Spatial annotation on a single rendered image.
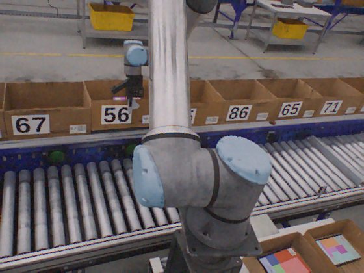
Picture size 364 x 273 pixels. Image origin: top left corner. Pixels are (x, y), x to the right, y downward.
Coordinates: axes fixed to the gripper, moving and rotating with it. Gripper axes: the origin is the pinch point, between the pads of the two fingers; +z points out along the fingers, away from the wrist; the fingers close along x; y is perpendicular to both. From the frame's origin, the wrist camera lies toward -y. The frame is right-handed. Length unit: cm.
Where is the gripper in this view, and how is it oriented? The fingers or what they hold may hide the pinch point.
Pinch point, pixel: (128, 111)
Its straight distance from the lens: 174.8
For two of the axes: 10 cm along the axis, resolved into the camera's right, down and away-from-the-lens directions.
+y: 9.2, -0.8, 3.8
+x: -3.9, -3.6, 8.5
